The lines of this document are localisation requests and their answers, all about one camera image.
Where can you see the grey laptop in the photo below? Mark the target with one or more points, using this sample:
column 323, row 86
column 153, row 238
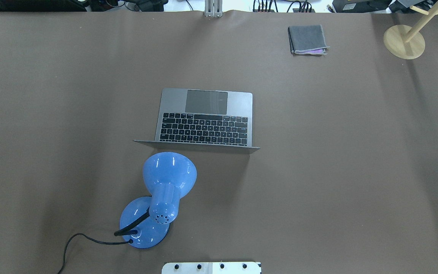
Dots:
column 204, row 120

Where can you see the blue desk lamp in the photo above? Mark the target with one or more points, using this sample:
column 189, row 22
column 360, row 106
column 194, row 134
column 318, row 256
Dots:
column 145, row 221

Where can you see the folded grey cloth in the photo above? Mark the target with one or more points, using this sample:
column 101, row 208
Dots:
column 307, row 39

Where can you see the wooden cup stand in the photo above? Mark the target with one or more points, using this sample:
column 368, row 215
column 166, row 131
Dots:
column 407, row 42

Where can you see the aluminium frame post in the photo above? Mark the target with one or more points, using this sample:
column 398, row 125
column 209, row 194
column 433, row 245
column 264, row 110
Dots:
column 213, row 8

